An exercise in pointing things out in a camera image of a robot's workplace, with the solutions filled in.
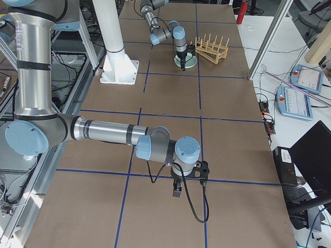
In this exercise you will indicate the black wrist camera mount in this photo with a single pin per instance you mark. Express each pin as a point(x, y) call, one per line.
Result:
point(200, 170)

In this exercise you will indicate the near blue teach pendant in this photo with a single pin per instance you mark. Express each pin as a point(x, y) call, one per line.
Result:
point(293, 103)

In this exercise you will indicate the far blue teach pendant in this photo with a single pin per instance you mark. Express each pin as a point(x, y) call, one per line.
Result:
point(307, 78)

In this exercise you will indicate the aluminium frame rack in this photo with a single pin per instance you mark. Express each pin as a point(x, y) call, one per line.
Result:
point(25, 183)

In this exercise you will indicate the orange black electronics board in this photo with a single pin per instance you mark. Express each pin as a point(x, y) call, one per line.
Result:
point(263, 105)

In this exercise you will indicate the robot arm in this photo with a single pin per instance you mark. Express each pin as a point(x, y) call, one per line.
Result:
point(163, 28)
point(37, 127)

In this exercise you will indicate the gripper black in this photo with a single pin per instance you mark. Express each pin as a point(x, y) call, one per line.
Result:
point(182, 55)
point(176, 178)

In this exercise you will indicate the wooden dish rack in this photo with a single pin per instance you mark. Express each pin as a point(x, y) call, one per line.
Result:
point(211, 50)

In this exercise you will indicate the black computer monitor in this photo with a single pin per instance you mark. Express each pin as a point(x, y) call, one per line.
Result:
point(311, 155)

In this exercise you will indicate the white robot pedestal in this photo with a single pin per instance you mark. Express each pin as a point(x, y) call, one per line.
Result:
point(118, 68)

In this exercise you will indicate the aluminium frame post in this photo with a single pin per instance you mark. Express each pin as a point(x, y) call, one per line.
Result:
point(279, 16)

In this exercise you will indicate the light green plate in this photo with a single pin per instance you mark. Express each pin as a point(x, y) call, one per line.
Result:
point(191, 61)

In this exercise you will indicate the blue teach pendant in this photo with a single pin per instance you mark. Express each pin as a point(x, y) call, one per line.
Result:
point(307, 78)
point(293, 103)

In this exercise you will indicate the black desktop computer box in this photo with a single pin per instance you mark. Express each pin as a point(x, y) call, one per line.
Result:
point(285, 168)

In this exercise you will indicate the red cylinder bottle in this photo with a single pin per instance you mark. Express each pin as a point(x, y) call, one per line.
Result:
point(242, 11)

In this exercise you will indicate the wooden board leaning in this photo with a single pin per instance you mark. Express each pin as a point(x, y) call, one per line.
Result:
point(320, 47)

